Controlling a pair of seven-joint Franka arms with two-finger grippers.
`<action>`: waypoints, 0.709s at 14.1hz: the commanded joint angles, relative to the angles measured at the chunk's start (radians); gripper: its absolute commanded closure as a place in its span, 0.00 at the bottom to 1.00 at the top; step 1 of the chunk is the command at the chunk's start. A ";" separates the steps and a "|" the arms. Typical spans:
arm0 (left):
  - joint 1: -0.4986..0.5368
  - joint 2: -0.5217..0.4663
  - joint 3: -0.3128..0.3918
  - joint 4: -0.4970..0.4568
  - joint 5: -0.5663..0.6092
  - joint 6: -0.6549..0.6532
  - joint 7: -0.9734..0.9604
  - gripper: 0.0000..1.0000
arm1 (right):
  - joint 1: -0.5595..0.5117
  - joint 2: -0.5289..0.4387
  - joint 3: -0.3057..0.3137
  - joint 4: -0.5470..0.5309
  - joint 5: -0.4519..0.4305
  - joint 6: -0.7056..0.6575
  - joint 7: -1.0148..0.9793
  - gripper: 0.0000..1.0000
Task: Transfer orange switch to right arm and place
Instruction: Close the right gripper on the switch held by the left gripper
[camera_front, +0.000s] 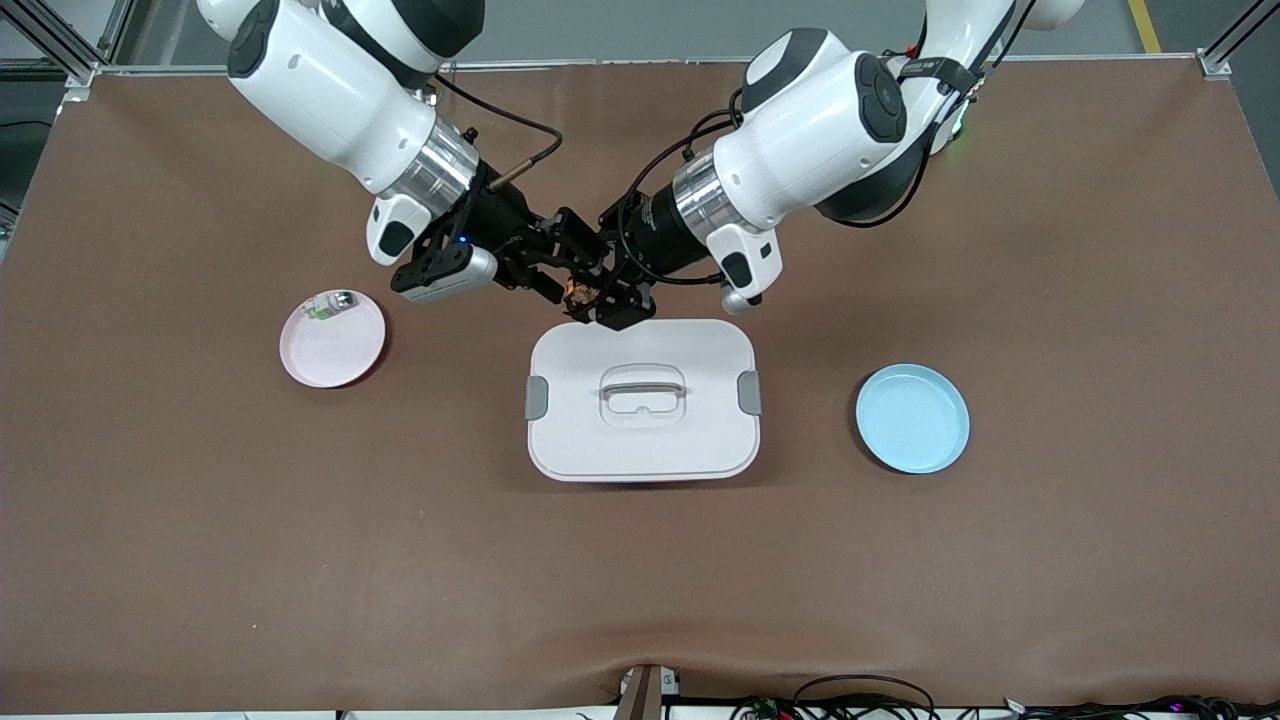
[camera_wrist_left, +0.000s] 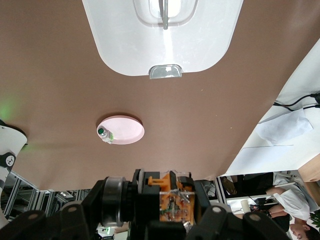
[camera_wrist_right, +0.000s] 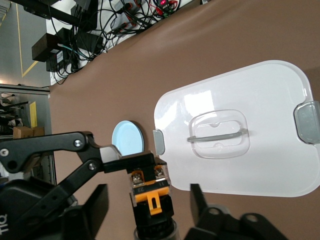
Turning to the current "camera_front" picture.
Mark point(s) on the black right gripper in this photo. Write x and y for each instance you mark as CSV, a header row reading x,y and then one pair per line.
x,y
503,222

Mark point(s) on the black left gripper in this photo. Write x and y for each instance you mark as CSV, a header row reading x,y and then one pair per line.
x,y
652,241

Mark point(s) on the orange and black switch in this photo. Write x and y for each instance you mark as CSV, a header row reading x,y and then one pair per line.
x,y
580,293

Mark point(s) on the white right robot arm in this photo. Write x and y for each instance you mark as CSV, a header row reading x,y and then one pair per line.
x,y
320,90

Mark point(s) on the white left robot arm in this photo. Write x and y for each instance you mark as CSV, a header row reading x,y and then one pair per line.
x,y
820,120

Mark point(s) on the grey box latch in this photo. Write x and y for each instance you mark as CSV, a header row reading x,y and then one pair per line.
x,y
750,392
536,398

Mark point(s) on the white lidded storage box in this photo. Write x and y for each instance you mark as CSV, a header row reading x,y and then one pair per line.
x,y
640,450

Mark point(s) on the pink round plate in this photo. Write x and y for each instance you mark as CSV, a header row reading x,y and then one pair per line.
x,y
330,350

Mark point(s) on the light blue round plate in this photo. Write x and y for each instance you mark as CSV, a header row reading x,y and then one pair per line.
x,y
912,420

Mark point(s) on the brown table mat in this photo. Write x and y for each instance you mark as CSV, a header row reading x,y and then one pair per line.
x,y
300,550

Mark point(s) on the green and white switch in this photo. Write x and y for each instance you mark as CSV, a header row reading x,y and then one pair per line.
x,y
328,305

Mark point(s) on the metal table edge bracket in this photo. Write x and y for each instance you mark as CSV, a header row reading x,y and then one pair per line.
x,y
645,695

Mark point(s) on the aluminium frame profile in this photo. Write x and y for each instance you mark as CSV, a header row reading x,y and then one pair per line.
x,y
80,45
1230,55

